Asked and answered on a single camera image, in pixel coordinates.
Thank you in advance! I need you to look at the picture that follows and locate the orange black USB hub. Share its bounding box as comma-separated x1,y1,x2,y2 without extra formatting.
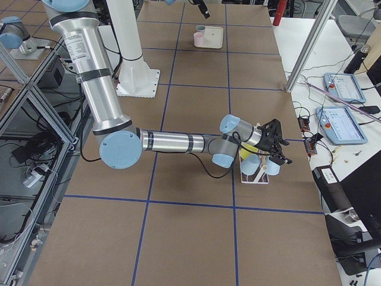
304,138,317,156

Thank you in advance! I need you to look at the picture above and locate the yellow plastic cup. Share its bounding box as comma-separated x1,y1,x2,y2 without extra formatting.
239,143,258,160

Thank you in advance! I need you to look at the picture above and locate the steel cup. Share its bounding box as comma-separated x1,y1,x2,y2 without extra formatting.
347,209,360,222

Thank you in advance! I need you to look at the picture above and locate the cream rabbit tray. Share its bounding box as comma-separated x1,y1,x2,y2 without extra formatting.
200,26,224,49

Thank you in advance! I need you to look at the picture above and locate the grey aluminium frame post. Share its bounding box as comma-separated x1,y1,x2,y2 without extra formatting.
285,0,338,93

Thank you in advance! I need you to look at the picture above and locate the blue teach pendant far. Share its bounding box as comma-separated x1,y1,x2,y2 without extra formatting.
323,73,366,104

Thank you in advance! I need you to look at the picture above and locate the black computer monitor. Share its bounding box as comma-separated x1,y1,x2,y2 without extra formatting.
326,153,380,257

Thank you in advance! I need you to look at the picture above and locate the blue teach pendant near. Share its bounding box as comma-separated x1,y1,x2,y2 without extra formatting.
316,106,368,145

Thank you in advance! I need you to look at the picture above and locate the light blue plastic cup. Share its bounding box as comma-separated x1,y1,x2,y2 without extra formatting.
240,154,260,176

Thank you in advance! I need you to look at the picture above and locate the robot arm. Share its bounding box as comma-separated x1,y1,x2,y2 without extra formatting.
43,1,291,169

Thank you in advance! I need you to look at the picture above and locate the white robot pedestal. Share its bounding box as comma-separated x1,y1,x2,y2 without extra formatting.
107,0,160,98

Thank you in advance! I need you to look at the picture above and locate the red cylinder object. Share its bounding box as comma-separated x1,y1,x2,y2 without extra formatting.
273,0,288,26

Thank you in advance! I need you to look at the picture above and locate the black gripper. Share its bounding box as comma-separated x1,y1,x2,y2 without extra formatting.
256,119,293,166

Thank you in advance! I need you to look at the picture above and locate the grey plastic cup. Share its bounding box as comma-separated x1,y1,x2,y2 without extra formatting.
196,25,206,33

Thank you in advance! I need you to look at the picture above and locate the white wire cup rack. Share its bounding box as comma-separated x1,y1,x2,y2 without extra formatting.
238,122,270,185

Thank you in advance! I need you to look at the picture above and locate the pink plastic cup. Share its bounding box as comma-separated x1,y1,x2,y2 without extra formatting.
193,32,204,47

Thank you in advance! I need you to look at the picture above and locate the blue teach pendant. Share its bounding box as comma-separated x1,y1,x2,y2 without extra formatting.
323,73,366,104
316,106,368,145

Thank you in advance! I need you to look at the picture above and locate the black mini computer box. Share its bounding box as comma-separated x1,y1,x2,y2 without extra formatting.
312,165,352,212

